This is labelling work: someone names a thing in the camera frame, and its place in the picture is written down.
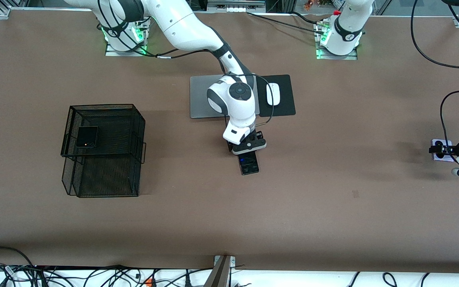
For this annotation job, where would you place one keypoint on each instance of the black mouse pad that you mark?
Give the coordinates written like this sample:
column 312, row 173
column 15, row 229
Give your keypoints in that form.
column 287, row 107

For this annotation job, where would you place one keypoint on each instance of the white flip phone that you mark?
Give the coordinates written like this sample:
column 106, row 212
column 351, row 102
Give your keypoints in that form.
column 442, row 158

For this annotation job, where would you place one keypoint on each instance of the grey power strip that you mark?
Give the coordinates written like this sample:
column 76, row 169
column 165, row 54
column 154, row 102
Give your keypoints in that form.
column 235, row 8

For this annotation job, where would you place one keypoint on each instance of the white computer mouse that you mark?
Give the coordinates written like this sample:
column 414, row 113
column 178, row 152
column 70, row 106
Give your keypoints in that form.
column 274, row 94

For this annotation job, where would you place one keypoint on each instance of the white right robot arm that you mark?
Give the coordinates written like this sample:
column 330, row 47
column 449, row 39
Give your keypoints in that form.
column 181, row 24

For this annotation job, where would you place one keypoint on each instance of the black slab smartphone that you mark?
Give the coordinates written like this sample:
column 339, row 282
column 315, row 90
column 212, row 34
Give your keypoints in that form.
column 249, row 165

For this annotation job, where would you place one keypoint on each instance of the silver closed laptop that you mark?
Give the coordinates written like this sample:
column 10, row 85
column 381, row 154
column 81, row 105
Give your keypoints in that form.
column 197, row 99

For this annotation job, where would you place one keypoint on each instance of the black flip phone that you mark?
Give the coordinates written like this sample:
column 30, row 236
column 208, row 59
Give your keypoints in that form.
column 86, row 135

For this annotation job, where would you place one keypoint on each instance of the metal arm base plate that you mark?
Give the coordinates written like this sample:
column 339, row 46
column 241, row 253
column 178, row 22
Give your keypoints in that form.
column 112, row 53
column 353, row 57

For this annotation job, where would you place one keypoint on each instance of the grey metal post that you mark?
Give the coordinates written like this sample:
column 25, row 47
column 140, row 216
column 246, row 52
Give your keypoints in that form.
column 219, row 275

